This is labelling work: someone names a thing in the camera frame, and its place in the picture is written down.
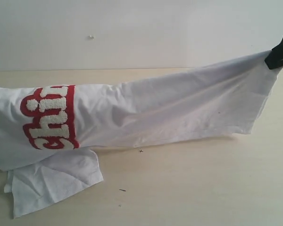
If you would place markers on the white t-shirt red lettering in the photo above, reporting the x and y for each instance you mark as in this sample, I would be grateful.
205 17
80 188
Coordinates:
47 134

